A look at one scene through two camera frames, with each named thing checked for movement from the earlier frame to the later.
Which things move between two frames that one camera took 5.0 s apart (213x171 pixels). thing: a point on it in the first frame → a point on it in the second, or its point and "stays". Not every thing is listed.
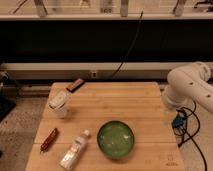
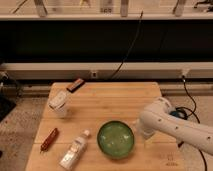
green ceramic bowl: x=115 y=139 stays
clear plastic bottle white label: x=72 y=154 stays
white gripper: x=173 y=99 → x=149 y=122
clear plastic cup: x=58 y=104 stays
